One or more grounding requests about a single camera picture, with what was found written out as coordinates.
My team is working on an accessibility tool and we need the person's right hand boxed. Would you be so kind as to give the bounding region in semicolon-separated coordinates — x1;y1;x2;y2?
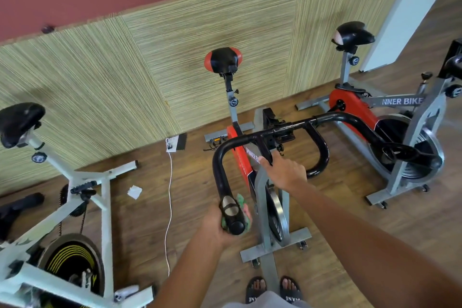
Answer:
258;149;310;193

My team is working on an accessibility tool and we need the person's left hand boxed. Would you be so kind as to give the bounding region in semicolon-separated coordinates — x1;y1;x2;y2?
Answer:
202;199;254;247

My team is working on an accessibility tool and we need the green checkered cleaning cloth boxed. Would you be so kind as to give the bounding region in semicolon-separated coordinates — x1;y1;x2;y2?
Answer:
234;192;255;233

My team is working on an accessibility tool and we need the red and grey spin bike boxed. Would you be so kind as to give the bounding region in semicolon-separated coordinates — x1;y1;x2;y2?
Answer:
202;47;441;269
296;21;462;210

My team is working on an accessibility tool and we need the white bike with yellow flywheel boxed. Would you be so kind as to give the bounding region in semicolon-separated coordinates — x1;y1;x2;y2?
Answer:
0;131;156;308

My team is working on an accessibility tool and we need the person's left forearm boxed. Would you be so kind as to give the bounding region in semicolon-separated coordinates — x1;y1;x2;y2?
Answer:
152;231;239;308

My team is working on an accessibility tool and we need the person's right forearm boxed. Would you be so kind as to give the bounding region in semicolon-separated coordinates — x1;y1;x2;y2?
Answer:
289;180;462;308

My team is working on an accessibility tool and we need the black sandal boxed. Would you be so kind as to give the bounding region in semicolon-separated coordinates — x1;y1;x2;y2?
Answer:
244;277;268;305
279;275;304;304

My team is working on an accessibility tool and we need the thin white cable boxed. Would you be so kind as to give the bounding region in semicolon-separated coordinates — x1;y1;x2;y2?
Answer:
165;149;176;278

